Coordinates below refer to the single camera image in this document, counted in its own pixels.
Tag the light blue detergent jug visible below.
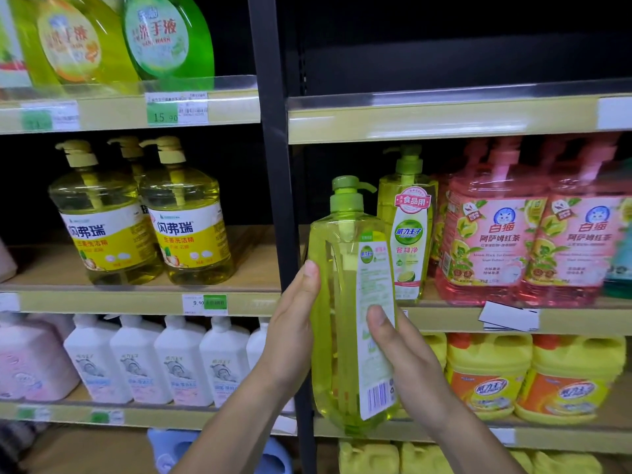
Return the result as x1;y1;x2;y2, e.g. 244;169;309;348
147;428;199;474
254;436;294;474

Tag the blank white shelf label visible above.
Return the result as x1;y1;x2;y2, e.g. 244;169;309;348
596;96;632;132

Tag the person's left forearm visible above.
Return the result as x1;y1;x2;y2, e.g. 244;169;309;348
170;365;298;474

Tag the plain white label card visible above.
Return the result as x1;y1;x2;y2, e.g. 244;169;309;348
271;414;299;436
477;300;541;333

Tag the person's left hand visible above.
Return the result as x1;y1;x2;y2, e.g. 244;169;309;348
256;259;323;392

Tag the yellow orange detergent jug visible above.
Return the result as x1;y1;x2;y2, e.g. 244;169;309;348
444;332;534;422
422;332;448;372
514;334;627;426

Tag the tall yellow green bottle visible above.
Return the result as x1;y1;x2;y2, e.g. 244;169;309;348
0;0;34;90

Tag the round yellow hand wash bottle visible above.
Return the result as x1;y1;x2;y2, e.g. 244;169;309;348
7;0;143;95

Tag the teal green detergent bottle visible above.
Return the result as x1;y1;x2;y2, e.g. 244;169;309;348
602;157;632;300

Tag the wooden shelf rack black frame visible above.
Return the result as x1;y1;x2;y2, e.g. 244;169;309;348
0;0;632;474

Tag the white baby label bottle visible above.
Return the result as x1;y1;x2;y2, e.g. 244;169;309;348
63;314;135;405
109;315;174;406
153;315;215;408

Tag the slim green dish soap bottle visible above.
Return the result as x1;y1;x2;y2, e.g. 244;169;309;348
306;175;402;436

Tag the round green hand wash bottle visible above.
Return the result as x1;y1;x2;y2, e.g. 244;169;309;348
122;0;216;92

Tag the pale pink pump bottle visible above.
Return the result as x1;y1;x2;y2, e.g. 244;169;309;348
0;239;18;284

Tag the yellow dish soap pump bottle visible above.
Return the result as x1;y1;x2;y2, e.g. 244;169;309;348
48;139;165;288
138;136;236;288
107;136;149;213

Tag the person's right hand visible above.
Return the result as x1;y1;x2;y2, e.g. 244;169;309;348
365;304;466;429

